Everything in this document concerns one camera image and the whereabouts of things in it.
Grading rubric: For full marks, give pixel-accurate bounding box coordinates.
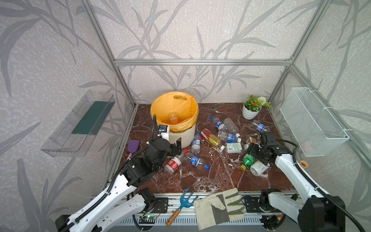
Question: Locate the red label bottle red cap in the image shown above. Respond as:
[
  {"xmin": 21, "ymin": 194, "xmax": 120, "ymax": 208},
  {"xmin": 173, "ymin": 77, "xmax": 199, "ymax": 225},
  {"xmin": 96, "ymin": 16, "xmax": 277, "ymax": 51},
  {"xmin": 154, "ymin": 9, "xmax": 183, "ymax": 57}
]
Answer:
[{"xmin": 164, "ymin": 149, "xmax": 188, "ymax": 174}]

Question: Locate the clear wall shelf green mat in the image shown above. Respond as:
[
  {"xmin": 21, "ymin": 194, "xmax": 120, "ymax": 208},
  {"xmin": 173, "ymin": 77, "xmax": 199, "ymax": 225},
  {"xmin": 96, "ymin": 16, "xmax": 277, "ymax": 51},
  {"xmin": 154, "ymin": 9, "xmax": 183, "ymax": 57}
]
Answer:
[{"xmin": 41, "ymin": 90, "xmax": 116, "ymax": 158}]

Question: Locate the clear bottle blue label white cap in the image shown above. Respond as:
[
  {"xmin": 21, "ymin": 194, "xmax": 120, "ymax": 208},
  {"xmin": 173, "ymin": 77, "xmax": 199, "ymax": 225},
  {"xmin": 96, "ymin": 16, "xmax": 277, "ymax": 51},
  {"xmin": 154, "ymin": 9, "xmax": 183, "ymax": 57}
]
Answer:
[{"xmin": 217, "ymin": 130, "xmax": 241, "ymax": 143}]

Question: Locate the small Pepsi bottle blue cap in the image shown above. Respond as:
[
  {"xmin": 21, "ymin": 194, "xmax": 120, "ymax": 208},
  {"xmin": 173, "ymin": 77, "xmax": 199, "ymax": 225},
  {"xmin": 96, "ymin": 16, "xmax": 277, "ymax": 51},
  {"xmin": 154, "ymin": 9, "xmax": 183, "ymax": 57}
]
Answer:
[{"xmin": 210, "ymin": 116, "xmax": 228, "ymax": 131}]

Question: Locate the right arm base wiring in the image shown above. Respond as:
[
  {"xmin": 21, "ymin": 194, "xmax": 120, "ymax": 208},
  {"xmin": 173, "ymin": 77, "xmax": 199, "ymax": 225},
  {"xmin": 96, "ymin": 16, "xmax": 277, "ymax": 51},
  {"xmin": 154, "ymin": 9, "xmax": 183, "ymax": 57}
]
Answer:
[{"xmin": 260, "ymin": 211, "xmax": 287, "ymax": 230}]

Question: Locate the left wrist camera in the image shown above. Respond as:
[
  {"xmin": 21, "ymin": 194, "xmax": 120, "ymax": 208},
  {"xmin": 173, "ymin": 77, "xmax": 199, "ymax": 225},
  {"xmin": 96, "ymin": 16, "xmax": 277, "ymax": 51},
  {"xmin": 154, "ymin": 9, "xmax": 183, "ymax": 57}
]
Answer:
[{"xmin": 157, "ymin": 125, "xmax": 170, "ymax": 141}]

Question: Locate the small tan round object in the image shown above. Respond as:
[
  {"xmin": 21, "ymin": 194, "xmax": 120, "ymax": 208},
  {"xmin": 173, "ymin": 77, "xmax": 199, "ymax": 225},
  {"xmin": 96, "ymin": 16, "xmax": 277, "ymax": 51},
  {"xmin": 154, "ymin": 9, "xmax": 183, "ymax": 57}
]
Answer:
[{"xmin": 300, "ymin": 160, "xmax": 309, "ymax": 169}]

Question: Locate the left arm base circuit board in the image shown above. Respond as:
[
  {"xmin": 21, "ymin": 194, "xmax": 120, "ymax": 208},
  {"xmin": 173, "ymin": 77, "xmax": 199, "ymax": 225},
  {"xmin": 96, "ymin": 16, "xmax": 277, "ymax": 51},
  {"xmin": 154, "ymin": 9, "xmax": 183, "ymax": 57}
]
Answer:
[{"xmin": 138, "ymin": 214, "xmax": 161, "ymax": 225}]

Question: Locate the brown Nescafe coffee bottle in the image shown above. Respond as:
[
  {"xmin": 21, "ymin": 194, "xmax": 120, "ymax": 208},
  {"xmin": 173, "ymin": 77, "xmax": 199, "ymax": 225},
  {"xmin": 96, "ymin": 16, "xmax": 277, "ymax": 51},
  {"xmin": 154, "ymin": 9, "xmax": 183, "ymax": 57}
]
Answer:
[{"xmin": 246, "ymin": 136, "xmax": 258, "ymax": 145}]

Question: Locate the orange label bottle orange cap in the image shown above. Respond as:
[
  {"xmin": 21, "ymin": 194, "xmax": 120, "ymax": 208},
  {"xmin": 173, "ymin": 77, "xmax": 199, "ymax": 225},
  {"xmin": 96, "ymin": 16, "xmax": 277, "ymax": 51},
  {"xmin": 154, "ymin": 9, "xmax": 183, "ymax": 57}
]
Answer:
[{"xmin": 168, "ymin": 112, "xmax": 179, "ymax": 125}]

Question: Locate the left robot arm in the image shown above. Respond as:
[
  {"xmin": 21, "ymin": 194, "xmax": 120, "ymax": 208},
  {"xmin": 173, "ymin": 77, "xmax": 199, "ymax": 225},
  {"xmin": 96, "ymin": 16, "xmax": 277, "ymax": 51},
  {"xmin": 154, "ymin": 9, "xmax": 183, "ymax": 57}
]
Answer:
[{"xmin": 55, "ymin": 138, "xmax": 182, "ymax": 232}]

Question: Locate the white bin yellow bag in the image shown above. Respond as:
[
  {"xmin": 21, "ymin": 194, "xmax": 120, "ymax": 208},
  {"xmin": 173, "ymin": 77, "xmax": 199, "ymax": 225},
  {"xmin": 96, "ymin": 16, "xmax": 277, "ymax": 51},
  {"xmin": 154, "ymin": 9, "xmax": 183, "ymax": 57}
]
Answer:
[{"xmin": 150, "ymin": 91, "xmax": 199, "ymax": 148}]

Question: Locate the purple spatula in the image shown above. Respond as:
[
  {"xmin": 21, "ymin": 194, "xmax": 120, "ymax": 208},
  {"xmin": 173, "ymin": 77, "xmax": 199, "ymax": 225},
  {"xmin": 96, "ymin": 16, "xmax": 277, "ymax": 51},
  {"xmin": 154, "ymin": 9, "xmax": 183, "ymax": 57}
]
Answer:
[{"xmin": 127, "ymin": 140, "xmax": 141, "ymax": 160}]

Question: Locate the green plastic bottle yellow cap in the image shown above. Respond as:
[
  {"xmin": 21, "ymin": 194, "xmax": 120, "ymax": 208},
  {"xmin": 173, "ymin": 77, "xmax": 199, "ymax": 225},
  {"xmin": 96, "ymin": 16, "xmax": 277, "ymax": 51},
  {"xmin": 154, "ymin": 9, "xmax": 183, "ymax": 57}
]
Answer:
[{"xmin": 241, "ymin": 154, "xmax": 255, "ymax": 171}]

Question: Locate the white jar yellow V label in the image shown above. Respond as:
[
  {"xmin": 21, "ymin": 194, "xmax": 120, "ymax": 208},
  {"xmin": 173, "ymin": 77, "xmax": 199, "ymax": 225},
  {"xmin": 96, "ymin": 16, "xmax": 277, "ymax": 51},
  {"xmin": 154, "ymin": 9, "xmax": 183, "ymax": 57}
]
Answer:
[{"xmin": 250, "ymin": 161, "xmax": 270, "ymax": 177}]

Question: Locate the teal garden hand rake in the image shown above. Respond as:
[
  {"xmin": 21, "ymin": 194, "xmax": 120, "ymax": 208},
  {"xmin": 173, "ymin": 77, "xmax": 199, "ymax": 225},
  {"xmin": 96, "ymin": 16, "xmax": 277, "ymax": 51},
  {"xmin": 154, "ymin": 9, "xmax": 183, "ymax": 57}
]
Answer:
[{"xmin": 166, "ymin": 187, "xmax": 199, "ymax": 227}]

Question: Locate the clear ribbed bottle white cap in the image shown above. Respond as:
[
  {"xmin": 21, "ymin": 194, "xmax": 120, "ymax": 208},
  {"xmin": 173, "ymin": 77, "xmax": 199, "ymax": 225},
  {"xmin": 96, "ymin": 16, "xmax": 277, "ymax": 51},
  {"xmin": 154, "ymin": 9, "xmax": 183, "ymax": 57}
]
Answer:
[{"xmin": 223, "ymin": 118, "xmax": 241, "ymax": 138}]

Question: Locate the red yellow drink can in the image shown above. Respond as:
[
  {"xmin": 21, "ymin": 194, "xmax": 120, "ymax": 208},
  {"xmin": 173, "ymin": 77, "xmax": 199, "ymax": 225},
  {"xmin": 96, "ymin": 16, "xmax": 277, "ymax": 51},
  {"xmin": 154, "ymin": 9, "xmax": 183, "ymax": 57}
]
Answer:
[{"xmin": 201, "ymin": 129, "xmax": 222, "ymax": 148}]

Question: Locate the white pot with plant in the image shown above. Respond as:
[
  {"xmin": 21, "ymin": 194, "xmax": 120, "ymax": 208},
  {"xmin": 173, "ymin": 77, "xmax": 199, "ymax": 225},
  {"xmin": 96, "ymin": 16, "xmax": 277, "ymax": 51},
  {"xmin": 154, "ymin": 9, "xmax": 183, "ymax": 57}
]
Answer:
[{"xmin": 243, "ymin": 95, "xmax": 272, "ymax": 120}]

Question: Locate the beige work glove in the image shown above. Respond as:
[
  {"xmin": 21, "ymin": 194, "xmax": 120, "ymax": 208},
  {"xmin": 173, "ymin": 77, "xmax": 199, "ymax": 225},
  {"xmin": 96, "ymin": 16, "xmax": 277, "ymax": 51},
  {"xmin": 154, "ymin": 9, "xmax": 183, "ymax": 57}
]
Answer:
[{"xmin": 194, "ymin": 188, "xmax": 245, "ymax": 231}]

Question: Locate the white wire mesh basket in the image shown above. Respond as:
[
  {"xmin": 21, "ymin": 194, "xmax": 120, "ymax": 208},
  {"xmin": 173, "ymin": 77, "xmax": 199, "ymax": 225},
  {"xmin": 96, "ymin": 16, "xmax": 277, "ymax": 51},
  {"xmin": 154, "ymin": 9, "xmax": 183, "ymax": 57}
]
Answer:
[{"xmin": 280, "ymin": 87, "xmax": 350, "ymax": 157}]

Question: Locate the blue label bottle near bin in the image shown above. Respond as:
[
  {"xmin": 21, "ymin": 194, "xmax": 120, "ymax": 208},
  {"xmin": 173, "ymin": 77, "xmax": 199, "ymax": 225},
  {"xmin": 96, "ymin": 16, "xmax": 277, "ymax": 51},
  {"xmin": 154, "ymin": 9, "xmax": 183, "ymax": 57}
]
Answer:
[{"xmin": 191, "ymin": 132, "xmax": 201, "ymax": 155}]

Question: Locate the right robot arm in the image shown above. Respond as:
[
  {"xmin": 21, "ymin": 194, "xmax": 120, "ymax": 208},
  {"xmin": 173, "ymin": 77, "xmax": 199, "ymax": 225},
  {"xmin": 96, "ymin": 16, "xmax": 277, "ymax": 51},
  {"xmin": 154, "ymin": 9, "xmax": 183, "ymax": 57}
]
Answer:
[{"xmin": 245, "ymin": 132, "xmax": 365, "ymax": 232}]

